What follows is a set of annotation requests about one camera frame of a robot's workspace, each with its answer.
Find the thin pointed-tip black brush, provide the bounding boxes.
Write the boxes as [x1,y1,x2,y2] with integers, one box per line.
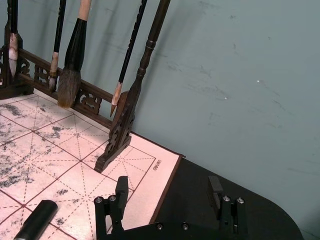
[110,0,149,118]

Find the small thin black-handled brush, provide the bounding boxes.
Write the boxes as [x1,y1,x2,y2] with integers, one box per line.
[48,0,67,92]

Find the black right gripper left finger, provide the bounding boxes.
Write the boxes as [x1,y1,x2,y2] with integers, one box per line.
[93,175,130,236]

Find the large brown-haired calligraphy brush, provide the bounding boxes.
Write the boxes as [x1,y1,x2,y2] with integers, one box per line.
[56,0,93,109]

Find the white-tipped black-handled brush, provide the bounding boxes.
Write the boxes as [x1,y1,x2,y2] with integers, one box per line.
[6,0,20,77]

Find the dark carved wooden brush rack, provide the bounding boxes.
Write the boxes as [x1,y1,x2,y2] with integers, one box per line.
[0,0,172,174]

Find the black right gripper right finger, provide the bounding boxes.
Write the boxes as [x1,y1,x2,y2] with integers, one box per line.
[207,175,249,233]

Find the black cylindrical stick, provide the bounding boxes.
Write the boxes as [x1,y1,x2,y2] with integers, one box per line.
[13,199,59,240]

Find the pink gridded felt mat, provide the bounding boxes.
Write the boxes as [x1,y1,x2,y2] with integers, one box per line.
[0,88,185,240]

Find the black table cloth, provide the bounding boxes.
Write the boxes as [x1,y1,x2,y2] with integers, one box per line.
[149,155,305,240]

